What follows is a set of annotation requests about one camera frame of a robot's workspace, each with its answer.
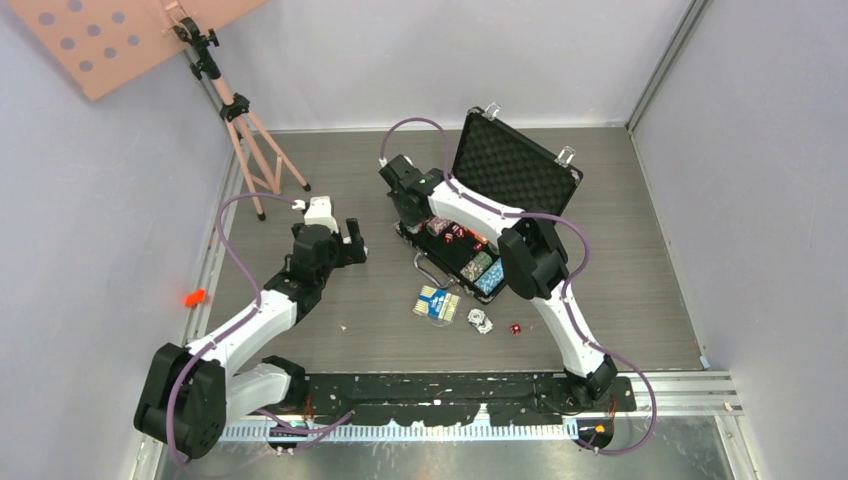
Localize blue playing card deck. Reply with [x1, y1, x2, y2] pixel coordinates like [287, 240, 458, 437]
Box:
[412, 286, 461, 327]

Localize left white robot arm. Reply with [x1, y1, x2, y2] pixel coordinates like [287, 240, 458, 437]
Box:
[133, 218, 367, 459]

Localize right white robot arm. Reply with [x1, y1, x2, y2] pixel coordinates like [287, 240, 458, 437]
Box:
[379, 155, 618, 411]

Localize black poker chip case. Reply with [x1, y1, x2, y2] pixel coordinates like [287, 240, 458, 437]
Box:
[395, 106, 583, 304]

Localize grey camo chip stack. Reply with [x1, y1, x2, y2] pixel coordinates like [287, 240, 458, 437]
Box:
[460, 251, 493, 282]

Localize light blue chip stack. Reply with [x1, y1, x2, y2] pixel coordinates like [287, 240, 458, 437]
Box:
[474, 258, 504, 297]

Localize blue white chip pair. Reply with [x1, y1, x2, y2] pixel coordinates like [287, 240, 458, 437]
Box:
[467, 309, 493, 335]

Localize pink music stand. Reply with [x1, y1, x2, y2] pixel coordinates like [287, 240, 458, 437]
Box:
[8, 0, 311, 193]

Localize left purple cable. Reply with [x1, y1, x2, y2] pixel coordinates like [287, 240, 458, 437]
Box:
[165, 192, 356, 468]

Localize purple cable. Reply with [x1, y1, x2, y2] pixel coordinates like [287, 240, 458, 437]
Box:
[378, 117, 658, 458]
[165, 192, 356, 468]

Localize orange clip on rail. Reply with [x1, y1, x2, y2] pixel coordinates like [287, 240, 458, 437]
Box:
[184, 289, 206, 308]

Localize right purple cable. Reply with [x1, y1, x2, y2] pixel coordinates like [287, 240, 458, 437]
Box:
[378, 117, 658, 458]

